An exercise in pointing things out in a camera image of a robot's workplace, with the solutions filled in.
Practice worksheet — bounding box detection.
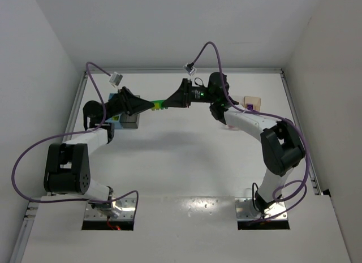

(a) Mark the green lego brick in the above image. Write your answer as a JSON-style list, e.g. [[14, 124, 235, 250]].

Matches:
[[152, 100, 165, 110]]

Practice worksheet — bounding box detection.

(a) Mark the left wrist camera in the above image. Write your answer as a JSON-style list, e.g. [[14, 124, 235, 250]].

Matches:
[[109, 72, 123, 88]]

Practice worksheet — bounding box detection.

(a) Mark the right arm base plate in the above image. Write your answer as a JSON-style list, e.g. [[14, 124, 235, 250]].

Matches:
[[235, 197, 288, 222]]

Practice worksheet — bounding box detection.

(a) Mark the clear plastic container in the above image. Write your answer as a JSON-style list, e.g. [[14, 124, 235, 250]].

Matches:
[[225, 125, 240, 131]]

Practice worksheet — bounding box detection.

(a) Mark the light blue container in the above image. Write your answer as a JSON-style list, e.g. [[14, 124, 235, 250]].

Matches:
[[107, 93, 125, 130]]

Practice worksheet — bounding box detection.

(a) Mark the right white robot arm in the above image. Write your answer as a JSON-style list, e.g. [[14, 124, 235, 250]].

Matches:
[[162, 72, 305, 219]]

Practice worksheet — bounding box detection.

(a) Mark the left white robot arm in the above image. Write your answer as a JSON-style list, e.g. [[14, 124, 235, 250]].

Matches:
[[44, 87, 154, 204]]

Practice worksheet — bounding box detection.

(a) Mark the small lime lego piece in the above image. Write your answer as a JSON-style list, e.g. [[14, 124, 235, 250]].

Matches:
[[151, 102, 162, 111]]

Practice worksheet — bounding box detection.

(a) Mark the dark grey container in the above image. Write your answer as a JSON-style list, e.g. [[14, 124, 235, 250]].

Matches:
[[119, 114, 140, 129]]

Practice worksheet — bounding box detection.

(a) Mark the wooden container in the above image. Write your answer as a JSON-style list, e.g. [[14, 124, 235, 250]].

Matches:
[[244, 96, 261, 112]]

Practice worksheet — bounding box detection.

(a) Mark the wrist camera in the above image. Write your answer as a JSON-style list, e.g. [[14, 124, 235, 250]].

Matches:
[[183, 62, 196, 77], [109, 72, 123, 88]]

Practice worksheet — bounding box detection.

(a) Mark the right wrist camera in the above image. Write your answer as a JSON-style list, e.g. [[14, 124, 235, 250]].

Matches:
[[183, 62, 196, 77]]

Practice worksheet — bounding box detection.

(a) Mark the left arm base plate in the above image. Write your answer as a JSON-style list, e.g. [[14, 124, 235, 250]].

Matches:
[[84, 198, 137, 222]]

